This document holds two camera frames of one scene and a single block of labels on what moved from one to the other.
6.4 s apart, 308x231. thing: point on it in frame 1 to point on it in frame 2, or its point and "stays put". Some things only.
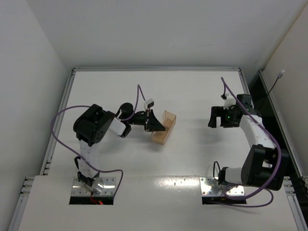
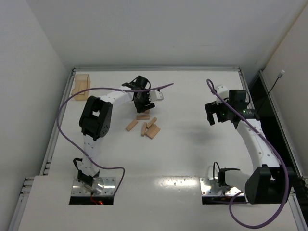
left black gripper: (148, 120) to (143, 105)
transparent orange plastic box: (169, 121) to (82, 83)
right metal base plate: (210, 186) stays put
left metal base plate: (101, 186) stays put
